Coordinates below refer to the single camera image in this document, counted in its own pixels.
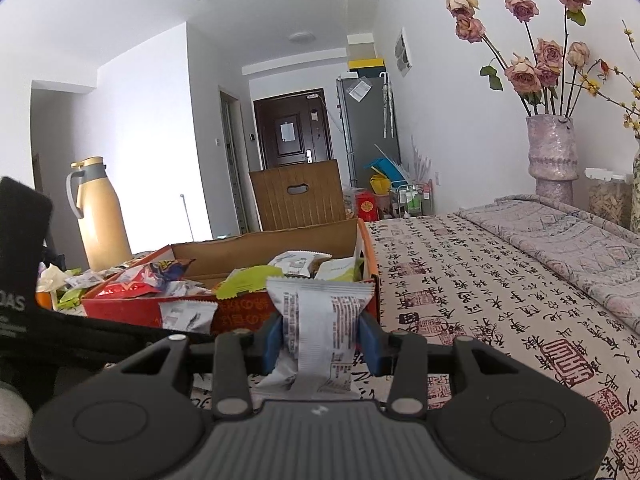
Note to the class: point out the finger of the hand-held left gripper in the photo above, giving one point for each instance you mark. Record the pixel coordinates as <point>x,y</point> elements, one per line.
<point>150,332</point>

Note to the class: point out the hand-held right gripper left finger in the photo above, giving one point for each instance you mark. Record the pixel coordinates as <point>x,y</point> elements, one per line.
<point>272,347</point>

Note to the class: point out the red orange noodle packet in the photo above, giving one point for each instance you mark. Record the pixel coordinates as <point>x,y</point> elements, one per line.
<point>160,272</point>

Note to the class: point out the beige cardboard box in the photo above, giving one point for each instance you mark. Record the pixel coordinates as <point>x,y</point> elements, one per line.
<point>361,46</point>

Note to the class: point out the pink patterned cloth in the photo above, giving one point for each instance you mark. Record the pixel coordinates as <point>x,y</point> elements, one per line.
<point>565,250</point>

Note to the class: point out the red cardboard box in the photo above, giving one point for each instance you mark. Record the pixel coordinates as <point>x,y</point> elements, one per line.
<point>245,312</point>

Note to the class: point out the round ceiling lamp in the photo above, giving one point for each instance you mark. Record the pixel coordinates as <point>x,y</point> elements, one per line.
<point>302,37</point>

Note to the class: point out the metal cart with bottles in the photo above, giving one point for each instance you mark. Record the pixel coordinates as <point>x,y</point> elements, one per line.
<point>412,200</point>

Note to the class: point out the brown wooden chair back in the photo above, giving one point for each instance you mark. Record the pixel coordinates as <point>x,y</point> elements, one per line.
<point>300,205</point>

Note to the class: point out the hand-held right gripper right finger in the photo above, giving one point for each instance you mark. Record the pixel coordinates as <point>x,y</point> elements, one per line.
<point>372,345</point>

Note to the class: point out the floral print vase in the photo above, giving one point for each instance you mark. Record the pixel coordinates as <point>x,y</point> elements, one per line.
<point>636,185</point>

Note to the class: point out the white umbrella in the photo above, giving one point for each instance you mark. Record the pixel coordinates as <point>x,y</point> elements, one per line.
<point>387,105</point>

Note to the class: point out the dried pink rose bouquet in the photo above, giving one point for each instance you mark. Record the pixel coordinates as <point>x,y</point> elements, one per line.
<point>525,75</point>

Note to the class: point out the dark brown door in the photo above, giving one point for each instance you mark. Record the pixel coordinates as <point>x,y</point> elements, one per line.
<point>292,130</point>

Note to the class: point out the white paper sheet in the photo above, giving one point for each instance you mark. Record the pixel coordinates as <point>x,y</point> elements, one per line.
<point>360,91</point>

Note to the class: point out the yellow flower branches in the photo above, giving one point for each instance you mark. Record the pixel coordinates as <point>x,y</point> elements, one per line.
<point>627,105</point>

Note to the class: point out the yellow thermos jug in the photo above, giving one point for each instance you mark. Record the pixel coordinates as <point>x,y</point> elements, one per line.
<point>102,220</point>

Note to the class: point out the lime green snack packet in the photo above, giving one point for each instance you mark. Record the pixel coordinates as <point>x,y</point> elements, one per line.
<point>245,282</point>

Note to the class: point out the white decorative stalks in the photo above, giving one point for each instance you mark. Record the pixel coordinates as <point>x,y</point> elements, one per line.
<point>420,160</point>

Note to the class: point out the red snack packet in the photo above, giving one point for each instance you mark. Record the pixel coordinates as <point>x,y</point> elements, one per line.
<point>117,291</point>

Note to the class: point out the yellow black box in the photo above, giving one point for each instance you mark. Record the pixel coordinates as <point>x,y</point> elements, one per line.
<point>367,66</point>

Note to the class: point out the grey refrigerator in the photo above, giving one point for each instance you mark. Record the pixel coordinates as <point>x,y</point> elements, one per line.
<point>367,135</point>

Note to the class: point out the orange mandarin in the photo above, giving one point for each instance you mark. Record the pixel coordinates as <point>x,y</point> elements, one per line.
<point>42,300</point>

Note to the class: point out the pink textured vase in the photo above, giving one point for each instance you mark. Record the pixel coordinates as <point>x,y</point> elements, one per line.
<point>552,155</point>

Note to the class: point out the blue plastic item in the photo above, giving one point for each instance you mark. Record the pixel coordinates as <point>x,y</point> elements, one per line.
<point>382,167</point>

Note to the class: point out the clear jar with snacks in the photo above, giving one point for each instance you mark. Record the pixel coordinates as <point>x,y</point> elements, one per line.
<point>610,200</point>

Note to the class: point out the white green snack packet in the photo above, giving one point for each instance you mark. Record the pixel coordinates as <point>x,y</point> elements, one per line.
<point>340,269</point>

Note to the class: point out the yellow bag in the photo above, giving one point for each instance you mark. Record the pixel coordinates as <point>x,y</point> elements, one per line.
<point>379,184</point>

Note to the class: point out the red gift box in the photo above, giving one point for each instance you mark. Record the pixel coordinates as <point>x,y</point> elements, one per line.
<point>369,206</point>

